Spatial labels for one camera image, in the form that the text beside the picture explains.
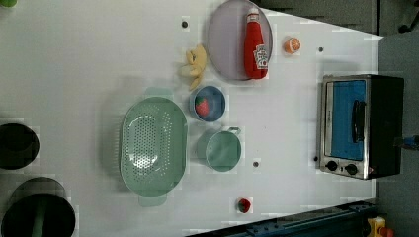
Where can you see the silver black toaster oven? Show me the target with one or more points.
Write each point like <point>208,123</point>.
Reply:
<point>360,117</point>

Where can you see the small blue bowl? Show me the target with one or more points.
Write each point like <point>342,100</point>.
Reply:
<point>216,101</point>

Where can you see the strawberry toy in bowl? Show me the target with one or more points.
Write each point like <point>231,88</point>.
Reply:
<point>202,107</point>

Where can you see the green oval colander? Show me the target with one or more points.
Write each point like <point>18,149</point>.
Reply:
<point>153,146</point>

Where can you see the yellow banana peel toy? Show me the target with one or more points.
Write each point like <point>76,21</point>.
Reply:
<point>195,69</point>

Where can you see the red ketchup bottle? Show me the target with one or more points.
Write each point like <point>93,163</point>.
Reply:
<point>255,52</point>

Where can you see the grey round plate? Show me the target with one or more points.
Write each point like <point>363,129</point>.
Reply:
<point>226,36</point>

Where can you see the red strawberry toy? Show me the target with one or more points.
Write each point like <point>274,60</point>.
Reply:
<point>243,205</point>

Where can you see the orange slice toy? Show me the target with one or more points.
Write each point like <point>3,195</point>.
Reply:
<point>292,45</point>

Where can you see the black cylinder lower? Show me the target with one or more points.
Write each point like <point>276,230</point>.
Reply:
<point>39,207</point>

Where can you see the black cylinder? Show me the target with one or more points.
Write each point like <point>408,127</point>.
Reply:
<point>39,207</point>
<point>19,146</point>

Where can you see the black cylinder upper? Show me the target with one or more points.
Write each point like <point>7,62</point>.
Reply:
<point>19,146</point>

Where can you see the yellow red emergency button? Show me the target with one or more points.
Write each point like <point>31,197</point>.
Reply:
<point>379,228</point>

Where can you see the green cup with handle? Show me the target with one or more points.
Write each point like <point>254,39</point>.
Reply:
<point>220,148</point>

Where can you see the blue metal frame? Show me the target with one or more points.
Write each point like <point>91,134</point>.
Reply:
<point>345,220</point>

